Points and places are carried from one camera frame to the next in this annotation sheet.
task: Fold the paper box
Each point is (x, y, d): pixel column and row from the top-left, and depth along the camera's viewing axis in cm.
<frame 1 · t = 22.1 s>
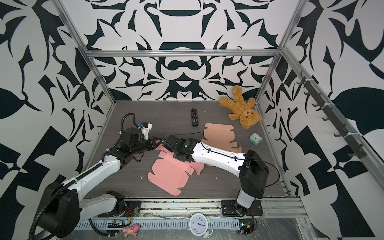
left hand: (162, 137, 81), fingers closed
right hand: (182, 146, 81), fingers closed
pink flat paper box: (170, 172, 87), on the table
peach flat paper box: (220, 136, 102), point 2 cm above the table
black tv remote control: (194, 118, 110), point 3 cm above the table
brown teddy bear: (242, 110, 109), point 7 cm above the table
small green alarm clock: (255, 139, 100), point 2 cm above the table

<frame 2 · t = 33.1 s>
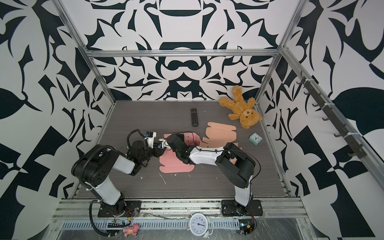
left hand: (165, 140, 91), fingers open
right hand: (176, 132, 89), fingers closed
pink flat paper box: (171, 162, 93), on the table
the other named things where they were.

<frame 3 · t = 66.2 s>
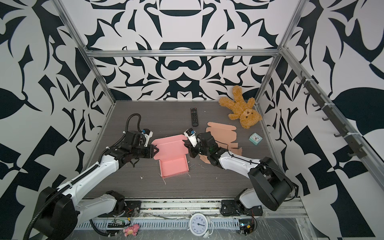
left hand: (156, 147, 83), fingers open
right hand: (185, 143, 84), fingers closed
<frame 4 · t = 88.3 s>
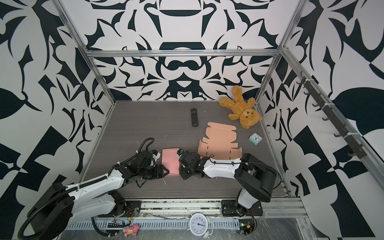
left hand: (167, 170, 82), fingers open
right hand: (181, 170, 85), fingers open
pink flat paper box: (170, 160, 87), point 6 cm above the table
the other named things where they were.

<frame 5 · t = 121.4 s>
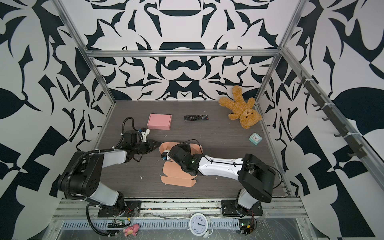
left hand: (160, 141, 91), fingers open
right hand: (183, 142, 83), fingers closed
pink flat paper box: (160, 121, 106), point 4 cm above the table
peach flat paper box: (175, 175, 86), on the table
black tv remote control: (195, 117, 110), point 3 cm above the table
the other named things where they were.

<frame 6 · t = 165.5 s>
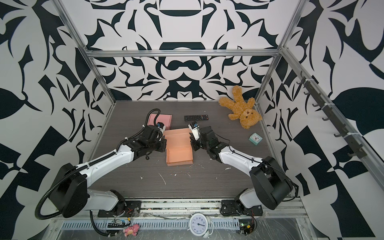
left hand: (166, 139, 85), fingers closed
right hand: (190, 136, 86), fingers closed
peach flat paper box: (179, 150, 94), point 3 cm above the table
the other named things where they were.

